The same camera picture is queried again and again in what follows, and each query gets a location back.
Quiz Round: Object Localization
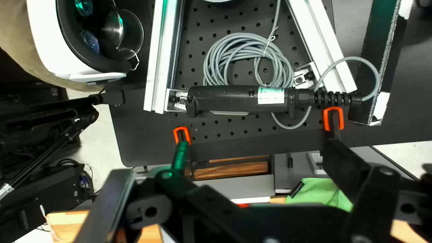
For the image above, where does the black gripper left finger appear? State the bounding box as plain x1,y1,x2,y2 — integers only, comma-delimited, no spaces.
86,167,200,243

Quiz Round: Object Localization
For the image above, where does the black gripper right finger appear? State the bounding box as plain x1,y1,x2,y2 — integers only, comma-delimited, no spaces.
350,160,432,243

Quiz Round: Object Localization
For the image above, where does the green towel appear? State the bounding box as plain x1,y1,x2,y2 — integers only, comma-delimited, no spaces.
285,176,356,213

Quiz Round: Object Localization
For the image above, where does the black clamp with orange pad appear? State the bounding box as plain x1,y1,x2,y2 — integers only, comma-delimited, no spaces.
321,105,364,190
171,125,195,180

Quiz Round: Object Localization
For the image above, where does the black folded stand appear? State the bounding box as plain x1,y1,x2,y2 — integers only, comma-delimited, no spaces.
0,91,103,243

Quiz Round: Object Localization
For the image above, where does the brown wooden cabinet front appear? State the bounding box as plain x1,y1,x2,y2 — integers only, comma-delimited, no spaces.
194,153,272,180

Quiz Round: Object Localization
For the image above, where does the black perforated breadboard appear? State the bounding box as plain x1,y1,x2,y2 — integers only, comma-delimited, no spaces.
168,0,376,145

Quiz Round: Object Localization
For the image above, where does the dark panel with metal edge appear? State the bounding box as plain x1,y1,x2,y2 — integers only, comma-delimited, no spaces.
360,0,416,126

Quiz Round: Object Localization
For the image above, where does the white VR headset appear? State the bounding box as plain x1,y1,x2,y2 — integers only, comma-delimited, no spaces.
26,0,146,85

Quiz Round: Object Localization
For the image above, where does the black cylindrical cable connector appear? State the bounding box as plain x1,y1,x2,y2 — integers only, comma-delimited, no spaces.
187,85,364,117

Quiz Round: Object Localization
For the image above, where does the aluminium extrusion rail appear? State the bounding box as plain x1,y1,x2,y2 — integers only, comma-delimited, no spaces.
285,0,360,93
142,0,187,114

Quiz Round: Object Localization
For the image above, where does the coiled grey cable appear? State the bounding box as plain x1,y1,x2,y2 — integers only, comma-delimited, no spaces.
202,0,383,132

